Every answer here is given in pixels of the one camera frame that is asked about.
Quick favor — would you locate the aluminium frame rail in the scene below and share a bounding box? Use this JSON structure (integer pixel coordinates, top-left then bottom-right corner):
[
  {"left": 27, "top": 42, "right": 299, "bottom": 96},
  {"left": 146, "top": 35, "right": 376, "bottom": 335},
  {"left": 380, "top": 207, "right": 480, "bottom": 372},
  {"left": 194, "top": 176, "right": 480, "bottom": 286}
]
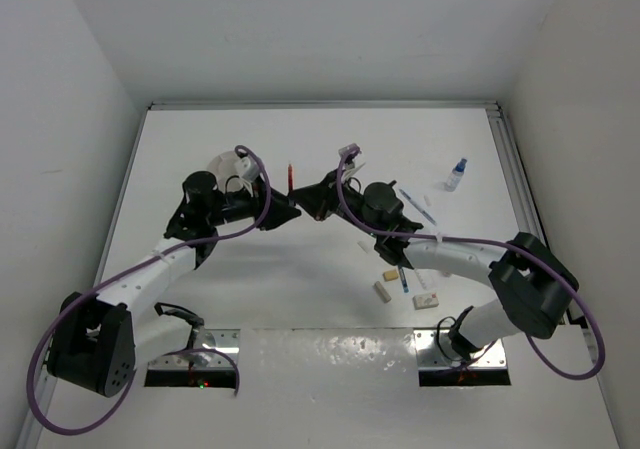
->
[
  {"left": 14, "top": 368, "right": 56, "bottom": 449},
  {"left": 487, "top": 101, "right": 589, "bottom": 326}
]

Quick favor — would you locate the clear blue pen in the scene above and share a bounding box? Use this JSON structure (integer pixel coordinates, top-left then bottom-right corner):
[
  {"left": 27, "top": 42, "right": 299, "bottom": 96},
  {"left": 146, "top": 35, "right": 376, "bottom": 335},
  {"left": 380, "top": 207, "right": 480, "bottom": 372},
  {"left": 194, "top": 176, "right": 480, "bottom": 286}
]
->
[{"left": 398, "top": 188, "right": 437, "bottom": 226}]

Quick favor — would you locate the aluminium frame rail left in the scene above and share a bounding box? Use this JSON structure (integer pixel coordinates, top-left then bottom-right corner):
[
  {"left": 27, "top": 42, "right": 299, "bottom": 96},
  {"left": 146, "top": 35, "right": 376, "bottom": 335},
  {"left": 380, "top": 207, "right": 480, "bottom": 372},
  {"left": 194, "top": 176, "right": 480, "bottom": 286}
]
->
[{"left": 14, "top": 368, "right": 56, "bottom": 449}]

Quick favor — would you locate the beige cylindrical eraser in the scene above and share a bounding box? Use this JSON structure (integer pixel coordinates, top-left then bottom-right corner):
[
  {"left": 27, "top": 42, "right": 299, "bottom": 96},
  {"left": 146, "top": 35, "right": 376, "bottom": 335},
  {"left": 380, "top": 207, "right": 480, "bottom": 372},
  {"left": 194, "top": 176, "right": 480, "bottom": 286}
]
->
[{"left": 373, "top": 281, "right": 392, "bottom": 304}]

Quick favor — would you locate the clear plastic ruler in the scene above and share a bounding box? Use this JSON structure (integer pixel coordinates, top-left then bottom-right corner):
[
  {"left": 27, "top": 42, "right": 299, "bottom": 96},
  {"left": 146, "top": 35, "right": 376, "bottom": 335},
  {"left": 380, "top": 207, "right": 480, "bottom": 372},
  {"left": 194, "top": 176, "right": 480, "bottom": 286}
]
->
[{"left": 414, "top": 270, "right": 435, "bottom": 291}]

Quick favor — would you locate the yellow eraser block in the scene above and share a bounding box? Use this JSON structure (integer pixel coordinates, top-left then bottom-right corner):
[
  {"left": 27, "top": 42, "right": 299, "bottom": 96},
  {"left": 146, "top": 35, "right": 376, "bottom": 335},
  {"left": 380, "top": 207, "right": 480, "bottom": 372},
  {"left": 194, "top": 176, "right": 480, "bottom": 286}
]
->
[{"left": 382, "top": 269, "right": 399, "bottom": 281}]

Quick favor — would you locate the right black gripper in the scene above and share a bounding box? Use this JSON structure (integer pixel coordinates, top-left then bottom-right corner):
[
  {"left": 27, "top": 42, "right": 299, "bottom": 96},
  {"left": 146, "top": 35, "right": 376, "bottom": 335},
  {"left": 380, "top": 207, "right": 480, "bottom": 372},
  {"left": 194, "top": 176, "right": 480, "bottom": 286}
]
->
[{"left": 290, "top": 169, "right": 382, "bottom": 239}]

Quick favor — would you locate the white round compartment organizer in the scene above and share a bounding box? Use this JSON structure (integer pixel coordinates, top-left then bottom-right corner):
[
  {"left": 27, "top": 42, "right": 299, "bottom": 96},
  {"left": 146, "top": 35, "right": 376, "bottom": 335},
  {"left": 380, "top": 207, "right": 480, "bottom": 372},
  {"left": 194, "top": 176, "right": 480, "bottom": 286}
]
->
[{"left": 206, "top": 151, "right": 244, "bottom": 193}]

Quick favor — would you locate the purple cable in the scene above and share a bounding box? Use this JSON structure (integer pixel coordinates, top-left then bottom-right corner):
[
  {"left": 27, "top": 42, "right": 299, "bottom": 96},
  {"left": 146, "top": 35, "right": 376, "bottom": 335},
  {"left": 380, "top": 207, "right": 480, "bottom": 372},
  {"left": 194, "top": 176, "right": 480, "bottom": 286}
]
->
[
  {"left": 26, "top": 144, "right": 274, "bottom": 435},
  {"left": 335, "top": 141, "right": 607, "bottom": 380}
]

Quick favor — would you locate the metal mounting plate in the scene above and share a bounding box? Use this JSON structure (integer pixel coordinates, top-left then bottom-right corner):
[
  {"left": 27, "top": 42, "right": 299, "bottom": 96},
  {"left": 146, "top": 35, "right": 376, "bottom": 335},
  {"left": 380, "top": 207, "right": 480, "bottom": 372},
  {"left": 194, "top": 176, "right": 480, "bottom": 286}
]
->
[
  {"left": 144, "top": 328, "right": 240, "bottom": 392},
  {"left": 414, "top": 328, "right": 512, "bottom": 388}
]

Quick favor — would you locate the blue crayon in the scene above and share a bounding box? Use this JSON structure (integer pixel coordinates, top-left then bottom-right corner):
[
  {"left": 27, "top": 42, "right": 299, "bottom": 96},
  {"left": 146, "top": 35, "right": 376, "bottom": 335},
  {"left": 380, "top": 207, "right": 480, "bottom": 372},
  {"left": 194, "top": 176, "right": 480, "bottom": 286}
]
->
[{"left": 397, "top": 266, "right": 409, "bottom": 294}]

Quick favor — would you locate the aluminium frame rail right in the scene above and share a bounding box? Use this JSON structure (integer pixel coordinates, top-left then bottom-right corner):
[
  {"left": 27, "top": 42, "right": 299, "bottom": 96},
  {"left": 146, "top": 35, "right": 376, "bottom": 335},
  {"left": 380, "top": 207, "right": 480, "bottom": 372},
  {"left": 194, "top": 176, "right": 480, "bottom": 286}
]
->
[{"left": 487, "top": 101, "right": 589, "bottom": 326}]

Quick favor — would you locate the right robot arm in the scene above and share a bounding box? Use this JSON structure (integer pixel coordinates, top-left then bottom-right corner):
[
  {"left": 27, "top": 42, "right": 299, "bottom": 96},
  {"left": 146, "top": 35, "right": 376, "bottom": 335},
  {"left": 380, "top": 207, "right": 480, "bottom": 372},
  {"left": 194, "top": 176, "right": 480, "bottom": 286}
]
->
[{"left": 289, "top": 172, "right": 579, "bottom": 362}]

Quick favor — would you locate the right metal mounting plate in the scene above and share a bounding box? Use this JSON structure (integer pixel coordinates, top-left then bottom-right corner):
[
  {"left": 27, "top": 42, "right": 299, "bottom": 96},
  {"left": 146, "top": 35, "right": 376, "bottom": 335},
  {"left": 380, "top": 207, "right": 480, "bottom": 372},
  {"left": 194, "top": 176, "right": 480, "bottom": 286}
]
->
[{"left": 414, "top": 328, "right": 512, "bottom": 388}]

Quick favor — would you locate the small blue-capped glue bottle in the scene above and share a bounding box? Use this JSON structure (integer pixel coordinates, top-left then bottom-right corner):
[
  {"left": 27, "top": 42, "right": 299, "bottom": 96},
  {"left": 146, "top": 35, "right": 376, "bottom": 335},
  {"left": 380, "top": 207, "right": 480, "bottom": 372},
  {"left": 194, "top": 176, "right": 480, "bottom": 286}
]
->
[{"left": 444, "top": 158, "right": 468, "bottom": 192}]

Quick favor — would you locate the white eraser piece lower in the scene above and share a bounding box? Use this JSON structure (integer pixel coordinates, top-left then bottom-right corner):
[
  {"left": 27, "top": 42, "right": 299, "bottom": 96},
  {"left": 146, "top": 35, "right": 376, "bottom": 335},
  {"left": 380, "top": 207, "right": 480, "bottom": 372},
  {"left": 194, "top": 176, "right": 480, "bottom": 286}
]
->
[{"left": 358, "top": 241, "right": 370, "bottom": 253}]

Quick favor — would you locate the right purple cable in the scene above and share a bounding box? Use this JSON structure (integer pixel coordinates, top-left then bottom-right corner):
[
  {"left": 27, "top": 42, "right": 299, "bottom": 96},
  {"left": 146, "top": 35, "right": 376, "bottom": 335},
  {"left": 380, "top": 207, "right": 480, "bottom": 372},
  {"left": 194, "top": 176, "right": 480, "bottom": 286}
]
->
[{"left": 335, "top": 141, "right": 607, "bottom": 380}]

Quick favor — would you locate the red crayon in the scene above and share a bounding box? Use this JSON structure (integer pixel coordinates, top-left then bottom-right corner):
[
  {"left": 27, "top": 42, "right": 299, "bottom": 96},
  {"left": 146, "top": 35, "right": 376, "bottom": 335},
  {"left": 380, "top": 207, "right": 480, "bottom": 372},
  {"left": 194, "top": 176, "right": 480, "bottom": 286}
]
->
[{"left": 287, "top": 163, "right": 294, "bottom": 192}]

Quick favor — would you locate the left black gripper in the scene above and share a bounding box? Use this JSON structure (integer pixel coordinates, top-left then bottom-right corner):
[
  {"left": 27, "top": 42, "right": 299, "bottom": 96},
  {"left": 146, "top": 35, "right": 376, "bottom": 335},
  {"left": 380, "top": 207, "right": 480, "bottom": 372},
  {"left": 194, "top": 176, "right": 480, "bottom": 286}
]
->
[{"left": 206, "top": 174, "right": 299, "bottom": 230}]

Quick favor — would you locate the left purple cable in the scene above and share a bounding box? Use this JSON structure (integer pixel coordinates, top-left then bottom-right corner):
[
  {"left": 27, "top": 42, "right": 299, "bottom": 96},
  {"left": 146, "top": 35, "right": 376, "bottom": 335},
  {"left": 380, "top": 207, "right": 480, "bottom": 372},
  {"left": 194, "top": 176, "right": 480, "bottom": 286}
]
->
[{"left": 26, "top": 144, "right": 274, "bottom": 435}]

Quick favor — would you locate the white boxed eraser red label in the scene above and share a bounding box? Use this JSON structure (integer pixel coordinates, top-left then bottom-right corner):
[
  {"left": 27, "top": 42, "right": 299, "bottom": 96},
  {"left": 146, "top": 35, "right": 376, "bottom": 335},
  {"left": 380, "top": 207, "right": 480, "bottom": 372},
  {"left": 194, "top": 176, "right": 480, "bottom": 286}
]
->
[{"left": 412, "top": 293, "right": 439, "bottom": 310}]

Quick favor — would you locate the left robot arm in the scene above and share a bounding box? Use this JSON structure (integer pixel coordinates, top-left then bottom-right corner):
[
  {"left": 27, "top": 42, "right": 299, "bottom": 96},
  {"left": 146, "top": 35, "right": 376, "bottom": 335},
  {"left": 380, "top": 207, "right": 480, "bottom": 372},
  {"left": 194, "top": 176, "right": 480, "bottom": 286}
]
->
[{"left": 47, "top": 171, "right": 301, "bottom": 397}]

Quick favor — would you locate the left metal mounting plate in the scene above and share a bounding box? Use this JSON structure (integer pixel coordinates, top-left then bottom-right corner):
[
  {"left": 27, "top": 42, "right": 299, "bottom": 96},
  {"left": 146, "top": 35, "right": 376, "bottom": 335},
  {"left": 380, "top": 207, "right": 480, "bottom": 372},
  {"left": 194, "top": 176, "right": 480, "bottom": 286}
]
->
[{"left": 144, "top": 328, "right": 240, "bottom": 392}]

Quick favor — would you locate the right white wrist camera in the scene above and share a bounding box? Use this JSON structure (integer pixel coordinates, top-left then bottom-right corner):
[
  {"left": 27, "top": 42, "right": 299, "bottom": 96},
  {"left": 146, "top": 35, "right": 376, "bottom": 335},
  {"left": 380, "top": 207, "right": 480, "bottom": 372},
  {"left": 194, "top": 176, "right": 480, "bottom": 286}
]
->
[{"left": 338, "top": 143, "right": 365, "bottom": 179}]

